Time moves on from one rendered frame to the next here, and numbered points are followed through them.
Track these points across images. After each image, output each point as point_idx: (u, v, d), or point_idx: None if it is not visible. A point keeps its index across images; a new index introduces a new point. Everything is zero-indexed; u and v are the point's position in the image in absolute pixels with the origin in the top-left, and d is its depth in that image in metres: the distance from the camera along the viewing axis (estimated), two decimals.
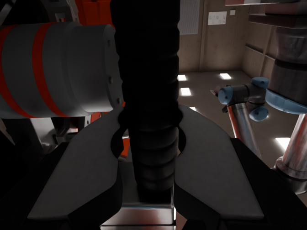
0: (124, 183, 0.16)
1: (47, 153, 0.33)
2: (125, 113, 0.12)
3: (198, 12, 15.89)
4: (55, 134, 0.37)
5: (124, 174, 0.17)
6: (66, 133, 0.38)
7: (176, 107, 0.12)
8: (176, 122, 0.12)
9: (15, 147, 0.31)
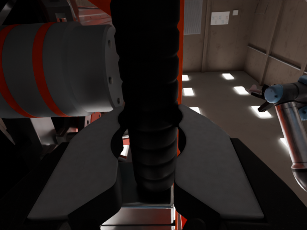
0: (123, 183, 0.16)
1: (47, 153, 0.33)
2: (125, 113, 0.12)
3: (201, 12, 15.88)
4: (55, 134, 0.37)
5: (123, 174, 0.17)
6: (66, 133, 0.38)
7: (176, 107, 0.12)
8: (176, 122, 0.12)
9: (15, 147, 0.31)
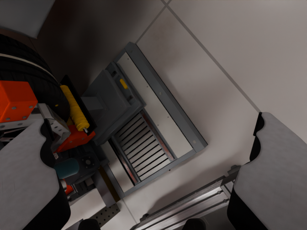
0: None
1: None
2: (47, 125, 0.11)
3: None
4: None
5: None
6: None
7: (259, 113, 0.10)
8: (255, 130, 0.11)
9: None
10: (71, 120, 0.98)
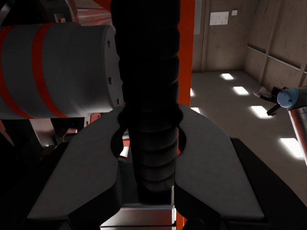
0: (124, 184, 0.16)
1: (46, 154, 0.32)
2: (125, 113, 0.12)
3: (200, 12, 15.87)
4: (55, 135, 0.37)
5: (124, 175, 0.17)
6: (66, 134, 0.38)
7: (176, 107, 0.12)
8: (176, 122, 0.12)
9: (14, 148, 0.30)
10: None
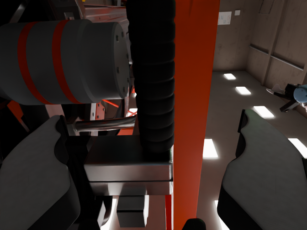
0: (131, 148, 0.20)
1: None
2: (63, 122, 0.11)
3: None
4: (66, 122, 0.41)
5: (131, 143, 0.21)
6: (75, 122, 0.42)
7: (242, 111, 0.11)
8: (239, 127, 0.11)
9: (32, 131, 0.34)
10: None
